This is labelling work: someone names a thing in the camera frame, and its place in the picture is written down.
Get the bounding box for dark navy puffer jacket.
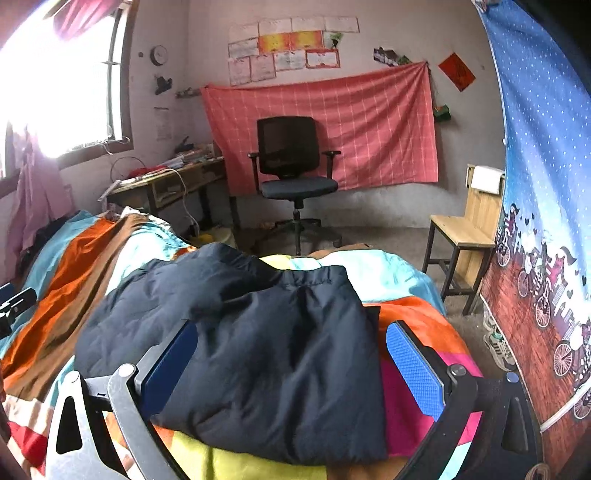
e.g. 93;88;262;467
74;243;388;466

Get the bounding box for black office chair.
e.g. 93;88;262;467
249;116;342;256

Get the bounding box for round wall clock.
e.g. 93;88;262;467
149;45;168;67

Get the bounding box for pink hanging garment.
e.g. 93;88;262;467
4;129;74;279

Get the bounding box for paper certificates on wall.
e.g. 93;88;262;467
228;16;360;87

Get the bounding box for wooden desk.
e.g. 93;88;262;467
99;156;240;230

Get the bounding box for sneakers on floor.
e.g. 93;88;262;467
483;311;517;372

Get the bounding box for colourful striped bed quilt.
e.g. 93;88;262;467
2;211;481;479

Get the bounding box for wooden chair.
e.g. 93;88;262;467
422;165;506;315

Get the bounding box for white charging cable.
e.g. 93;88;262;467
105;138;202;236

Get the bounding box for red diamond paper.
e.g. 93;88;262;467
439;52;476;92

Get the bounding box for pink checked wall cloth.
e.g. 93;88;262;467
201;63;439;196

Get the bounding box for yellow-lidded plastic tub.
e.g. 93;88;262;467
190;226;236;248

